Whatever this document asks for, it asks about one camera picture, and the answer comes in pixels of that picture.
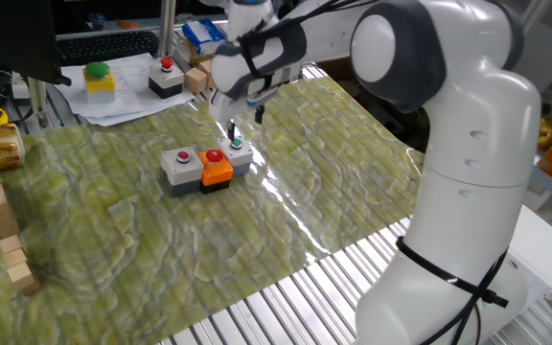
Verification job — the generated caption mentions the grey box small red button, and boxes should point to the grey box small red button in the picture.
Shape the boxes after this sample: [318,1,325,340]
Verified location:
[159,146,205,198]

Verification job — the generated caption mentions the small wooden block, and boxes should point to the small wooden block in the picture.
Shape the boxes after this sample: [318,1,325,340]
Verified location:
[0,234,24,255]
[6,262,42,297]
[196,57,216,91]
[2,247,29,269]
[183,66,209,95]

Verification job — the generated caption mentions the white box green button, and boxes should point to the white box green button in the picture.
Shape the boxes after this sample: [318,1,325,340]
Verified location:
[217,135,255,177]

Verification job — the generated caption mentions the black monitor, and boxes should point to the black monitor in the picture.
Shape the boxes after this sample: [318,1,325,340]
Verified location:
[0,0,72,87]

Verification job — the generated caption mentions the green marble pattern mat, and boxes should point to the green marble pattern mat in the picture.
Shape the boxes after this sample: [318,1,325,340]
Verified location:
[0,76,433,345]

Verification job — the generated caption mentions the white flat box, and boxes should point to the white flat box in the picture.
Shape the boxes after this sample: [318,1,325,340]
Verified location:
[505,205,552,311]

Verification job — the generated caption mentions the white paper sheets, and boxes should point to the white paper sheets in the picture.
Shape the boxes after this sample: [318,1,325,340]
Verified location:
[57,52,196,127]

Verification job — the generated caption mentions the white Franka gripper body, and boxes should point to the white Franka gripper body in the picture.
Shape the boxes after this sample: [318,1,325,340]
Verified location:
[207,71,304,125]

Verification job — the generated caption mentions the blue tissue pack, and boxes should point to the blue tissue pack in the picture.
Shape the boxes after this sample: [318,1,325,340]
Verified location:
[181,18,228,57]

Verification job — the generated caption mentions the aluminium frame post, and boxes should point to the aluminium frame post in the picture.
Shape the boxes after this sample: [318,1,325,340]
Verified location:
[158,0,177,58]

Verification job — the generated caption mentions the black keyboard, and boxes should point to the black keyboard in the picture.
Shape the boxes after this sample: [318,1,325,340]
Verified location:
[57,30,161,67]

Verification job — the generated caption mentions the orange box red mushroom button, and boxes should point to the orange box red mushroom button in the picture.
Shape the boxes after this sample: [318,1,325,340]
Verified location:
[196,149,235,195]

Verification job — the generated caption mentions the yellow box green mushroom button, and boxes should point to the yellow box green mushroom button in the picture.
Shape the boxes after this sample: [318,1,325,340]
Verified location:
[82,60,117,104]

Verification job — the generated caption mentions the black white box red button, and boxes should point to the black white box red button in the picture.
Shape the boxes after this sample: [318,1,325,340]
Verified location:
[148,56,185,100]

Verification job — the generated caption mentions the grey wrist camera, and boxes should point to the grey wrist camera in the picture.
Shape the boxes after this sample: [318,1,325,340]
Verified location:
[244,85,280,109]

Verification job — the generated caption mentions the white power adapter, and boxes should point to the white power adapter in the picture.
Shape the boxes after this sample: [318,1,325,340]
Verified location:
[11,71,31,101]

